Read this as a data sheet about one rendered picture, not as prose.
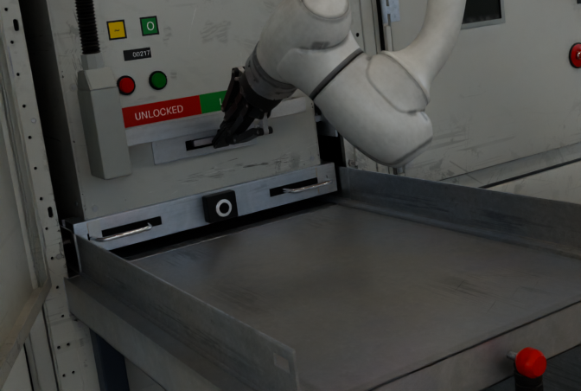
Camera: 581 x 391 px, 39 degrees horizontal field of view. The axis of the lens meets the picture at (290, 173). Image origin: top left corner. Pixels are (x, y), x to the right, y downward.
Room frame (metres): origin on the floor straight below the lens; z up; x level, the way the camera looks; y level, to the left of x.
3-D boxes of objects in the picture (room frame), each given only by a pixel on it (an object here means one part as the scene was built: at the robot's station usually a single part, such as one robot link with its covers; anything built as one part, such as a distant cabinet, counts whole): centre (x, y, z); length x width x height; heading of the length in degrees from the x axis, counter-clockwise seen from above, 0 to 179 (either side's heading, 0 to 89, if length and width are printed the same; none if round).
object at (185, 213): (1.49, 0.15, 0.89); 0.54 x 0.05 x 0.06; 121
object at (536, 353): (0.84, -0.23, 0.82); 0.04 x 0.03 x 0.03; 31
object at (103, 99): (1.31, 0.29, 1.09); 0.08 x 0.05 x 0.17; 31
